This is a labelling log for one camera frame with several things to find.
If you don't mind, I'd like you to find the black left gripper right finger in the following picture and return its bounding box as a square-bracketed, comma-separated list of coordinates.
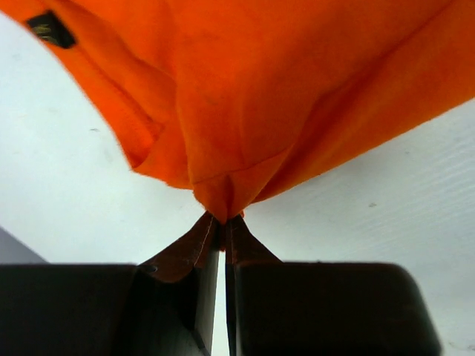
[224, 216, 442, 356]

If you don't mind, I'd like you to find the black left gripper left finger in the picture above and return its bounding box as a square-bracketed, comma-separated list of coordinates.
[1, 213, 219, 355]

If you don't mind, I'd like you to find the orange t shirt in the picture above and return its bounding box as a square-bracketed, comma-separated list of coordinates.
[1, 1, 474, 222]

